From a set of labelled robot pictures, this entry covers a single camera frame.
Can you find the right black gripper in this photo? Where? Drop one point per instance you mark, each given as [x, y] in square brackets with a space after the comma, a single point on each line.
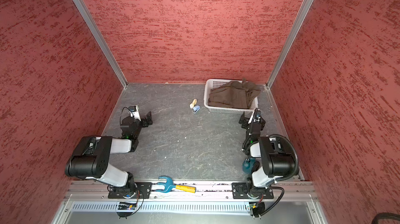
[248, 122]

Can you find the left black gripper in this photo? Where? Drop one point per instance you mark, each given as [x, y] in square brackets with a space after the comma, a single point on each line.
[142, 121]

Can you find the brown trousers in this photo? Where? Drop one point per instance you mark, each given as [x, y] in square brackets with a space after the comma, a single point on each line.
[234, 94]

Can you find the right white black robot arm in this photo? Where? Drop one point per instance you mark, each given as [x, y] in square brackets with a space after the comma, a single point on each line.
[270, 159]

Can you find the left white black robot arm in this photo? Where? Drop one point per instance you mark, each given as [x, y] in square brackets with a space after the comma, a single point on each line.
[90, 160]

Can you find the teal small bottle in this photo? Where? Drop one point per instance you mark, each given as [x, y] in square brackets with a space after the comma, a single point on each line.
[250, 165]

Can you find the white plastic basket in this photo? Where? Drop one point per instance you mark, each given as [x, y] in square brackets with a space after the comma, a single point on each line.
[215, 83]

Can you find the blue yellow garden fork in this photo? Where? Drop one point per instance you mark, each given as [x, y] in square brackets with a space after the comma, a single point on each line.
[169, 185]

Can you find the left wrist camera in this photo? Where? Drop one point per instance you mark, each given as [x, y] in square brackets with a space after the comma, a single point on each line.
[134, 112]

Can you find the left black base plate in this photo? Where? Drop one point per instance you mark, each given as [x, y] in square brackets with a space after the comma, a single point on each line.
[140, 190]

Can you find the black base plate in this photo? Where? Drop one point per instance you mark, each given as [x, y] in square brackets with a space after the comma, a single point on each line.
[245, 190]
[140, 190]

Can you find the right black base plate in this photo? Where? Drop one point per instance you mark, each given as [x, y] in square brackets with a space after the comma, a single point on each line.
[245, 190]

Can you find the white slotted cable duct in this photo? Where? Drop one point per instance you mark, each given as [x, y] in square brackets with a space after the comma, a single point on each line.
[165, 207]

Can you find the right aluminium corner post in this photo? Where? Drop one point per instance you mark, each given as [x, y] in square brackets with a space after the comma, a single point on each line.
[298, 22]

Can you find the aluminium corner post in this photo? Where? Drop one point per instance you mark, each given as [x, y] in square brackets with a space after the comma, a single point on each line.
[90, 22]
[298, 22]

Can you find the left aluminium corner post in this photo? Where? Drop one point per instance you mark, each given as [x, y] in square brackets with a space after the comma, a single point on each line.
[90, 22]

